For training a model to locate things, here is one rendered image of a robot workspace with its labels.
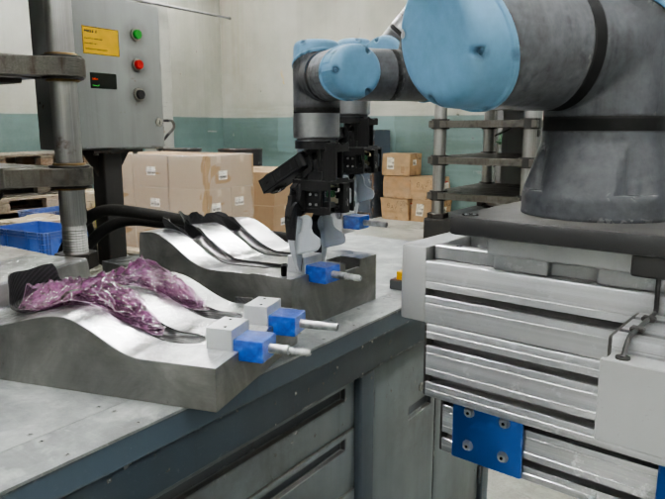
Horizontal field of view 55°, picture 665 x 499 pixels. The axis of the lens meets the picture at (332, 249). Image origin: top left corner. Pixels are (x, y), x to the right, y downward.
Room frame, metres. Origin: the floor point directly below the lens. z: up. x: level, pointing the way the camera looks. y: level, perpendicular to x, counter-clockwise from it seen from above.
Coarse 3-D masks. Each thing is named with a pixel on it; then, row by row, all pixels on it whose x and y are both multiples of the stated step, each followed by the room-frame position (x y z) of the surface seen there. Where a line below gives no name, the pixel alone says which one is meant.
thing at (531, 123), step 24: (432, 120) 5.21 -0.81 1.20; (480, 120) 4.97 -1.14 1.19; (504, 120) 4.86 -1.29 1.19; (528, 120) 4.75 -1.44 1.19; (504, 144) 6.16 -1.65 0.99; (528, 144) 4.77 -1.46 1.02; (432, 168) 5.25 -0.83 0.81; (504, 168) 6.15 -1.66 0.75; (528, 168) 4.76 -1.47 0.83; (432, 192) 5.19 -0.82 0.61; (456, 192) 5.17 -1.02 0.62; (480, 192) 5.17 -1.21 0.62; (504, 192) 5.17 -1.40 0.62; (432, 216) 5.17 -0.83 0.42
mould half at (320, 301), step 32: (256, 224) 1.35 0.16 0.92; (128, 256) 1.31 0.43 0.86; (160, 256) 1.16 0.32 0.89; (192, 256) 1.13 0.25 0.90; (256, 256) 1.20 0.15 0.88; (352, 256) 1.16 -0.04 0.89; (224, 288) 1.07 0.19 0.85; (256, 288) 1.02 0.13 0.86; (288, 288) 0.98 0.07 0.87; (320, 288) 1.04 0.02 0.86; (352, 288) 1.13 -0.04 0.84; (320, 320) 1.04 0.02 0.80
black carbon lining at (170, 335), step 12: (48, 264) 0.98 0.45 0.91; (12, 276) 0.91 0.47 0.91; (24, 276) 0.94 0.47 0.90; (36, 276) 0.96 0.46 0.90; (48, 276) 0.98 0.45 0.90; (12, 288) 0.91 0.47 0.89; (24, 288) 0.94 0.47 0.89; (12, 300) 0.91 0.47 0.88; (204, 312) 0.92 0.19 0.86; (216, 312) 0.92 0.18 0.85; (228, 312) 0.92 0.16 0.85; (156, 336) 0.80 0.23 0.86; (168, 336) 0.81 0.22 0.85; (180, 336) 0.81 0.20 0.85; (192, 336) 0.81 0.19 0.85
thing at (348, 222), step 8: (344, 216) 1.33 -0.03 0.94; (352, 216) 1.32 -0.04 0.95; (360, 216) 1.32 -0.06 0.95; (368, 216) 1.34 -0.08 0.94; (336, 224) 1.34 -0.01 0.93; (344, 224) 1.33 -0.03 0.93; (352, 224) 1.32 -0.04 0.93; (360, 224) 1.32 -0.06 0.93; (368, 224) 1.32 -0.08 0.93; (376, 224) 1.30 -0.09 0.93; (384, 224) 1.29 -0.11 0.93; (344, 232) 1.34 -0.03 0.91
